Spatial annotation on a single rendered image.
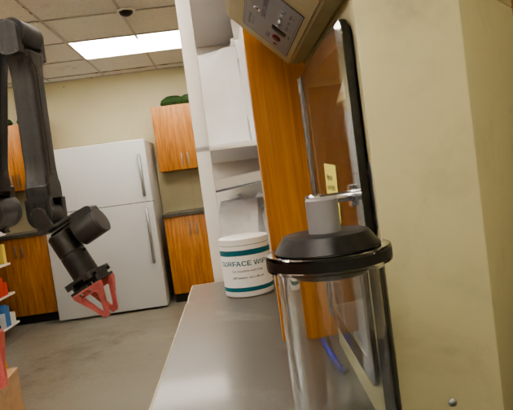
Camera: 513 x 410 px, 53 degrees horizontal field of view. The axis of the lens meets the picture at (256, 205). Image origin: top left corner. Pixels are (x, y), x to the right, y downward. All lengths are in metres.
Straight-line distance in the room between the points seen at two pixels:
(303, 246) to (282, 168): 0.49
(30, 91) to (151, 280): 4.49
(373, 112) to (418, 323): 0.23
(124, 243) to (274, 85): 4.73
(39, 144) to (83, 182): 4.45
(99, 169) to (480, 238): 5.14
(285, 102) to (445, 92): 0.39
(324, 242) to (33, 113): 0.87
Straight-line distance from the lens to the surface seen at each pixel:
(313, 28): 0.68
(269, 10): 0.72
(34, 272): 5.98
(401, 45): 0.57
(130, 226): 5.52
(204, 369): 0.87
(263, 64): 0.92
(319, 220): 0.43
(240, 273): 1.29
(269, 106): 0.90
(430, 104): 0.57
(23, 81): 1.20
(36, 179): 1.17
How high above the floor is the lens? 1.23
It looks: 3 degrees down
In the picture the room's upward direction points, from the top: 8 degrees counter-clockwise
